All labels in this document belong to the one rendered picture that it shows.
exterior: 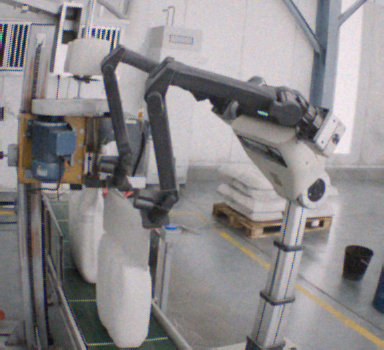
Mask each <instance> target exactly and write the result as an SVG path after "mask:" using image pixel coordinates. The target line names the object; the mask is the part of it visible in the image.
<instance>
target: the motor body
mask: <svg viewBox="0 0 384 350"><path fill-rule="evenodd" d="M67 124H68V122H67V121H65V120H63V121H52V122H48V121H42V120H39V119H35V120H34V127H33V148H32V155H33V156H34V157H33V158H32V175H33V177H34V178H35V179H37V180H40V181H45V182H53V181H54V182H58V181H59V177H60V170H59V158H58V156H57V155H55V154H54V153H52V152H50V151H48V144H49V132H50V131H64V130H66V127H65V126H67ZM64 172H65V160H64V159H62V164H61V179H62V178H63V176H64ZM61 179H60V180H61Z"/></svg>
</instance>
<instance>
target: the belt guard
mask: <svg viewBox="0 0 384 350"><path fill-rule="evenodd" d="M73 99H74V98H70V99H60V98H52V99H35V100H32V112H33V113H35V114H39V115H42V114H45V115H55V116H64V115H70V114H91V113H97V112H109V109H108V105H107V103H108V101H107V99H104V98H101V99H102V100H99V99H100V98H98V99H96V98H92V99H85V100H73Z"/></svg>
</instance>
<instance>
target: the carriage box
mask: <svg viewBox="0 0 384 350"><path fill-rule="evenodd" d="M37 117H38V115H29V114H22V115H21V114H20V109H19V115H18V116H16V119H18V125H17V144H18V166H17V167H16V173H17V178H18V182H19V183H59V181H58V182H54V181H53V182H45V181H40V180H37V179H25V169H32V158H33V157H34V156H33V155H32V148H33V140H32V139H27V138H26V132H27V124H28V120H31V119H38V118H37ZM64 120H65V121H67V122H68V123H70V124H71V125H73V126H74V127H75V132H77V143H76V153H75V154H74V160H73V167H70V166H69V165H68V163H67V162H66V161H65V172H64V176H63V178H62V179H61V180H60V181H61V184H82V185H83V184H84V174H85V161H86V147H87V134H88V120H89V118H88V117H87V116H86V115H84V114H70V115H64ZM19 122H20V124H21V125H20V135H19V137H18V133H19Z"/></svg>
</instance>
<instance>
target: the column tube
mask: <svg viewBox="0 0 384 350"><path fill-rule="evenodd" d="M54 29H55V25H53V26H50V25H46V26H45V25H35V24H34V25H31V26H30V27H29V34H28V40H27V46H26V56H25V62H24V65H25V68H24V75H23V85H22V89H21V106H20V114H21V115H22V114H29V115H30V114H31V102H32V100H35V99H32V96H35V95H32V93H33V81H34V79H37V78H36V77H35V78H34V72H35V65H39V71H36V72H38V80H37V82H36V81H34V83H37V89H36V90H37V91H36V99H46V97H47V86H48V79H49V68H50V61H51V53H52V44H53V40H54ZM36 34H46V40H45V48H43V47H41V48H42V49H41V53H40V61H37V62H40V64H36V54H37V51H38V47H34V44H35V39H36ZM38 52H39V51H38ZM34 188H38V189H41V188H42V183H31V189H34ZM32 192H37V193H38V194H33V193H31V194H28V192H27V183H19V182H18V178H17V224H18V229H17V235H18V248H19V252H18V257H19V267H20V284H21V292H22V300H23V301H22V306H23V314H24V316H23V319H24V321H25V328H26V331H25V333H26V339H27V346H28V349H37V348H34V346H33V341H32V338H35V335H34V325H35V324H34V323H35V322H34V323H33V311H35V310H36V317H35V318H37V325H38V327H39V330H38V332H39V338H41V345H40V346H41V349H48V343H47V339H48V338H47V331H46V317H45V306H44V304H45V303H44V294H43V293H44V287H43V269H42V261H43V260H42V248H41V243H42V237H41V226H42V224H41V190H35V191H32ZM28 195H31V225H28V226H31V228H32V234H31V237H29V238H31V239H32V260H30V261H33V277H31V278H33V279H34V295H35V302H33V303H35V304H36V307H35V310H32V302H31V301H32V300H31V298H32V296H33V295H31V288H33V287H30V272H32V271H30V270H29V253H31V252H29V250H28V229H29V228H28V226H27V221H28V212H27V198H30V197H28ZM33 279H31V280H33Z"/></svg>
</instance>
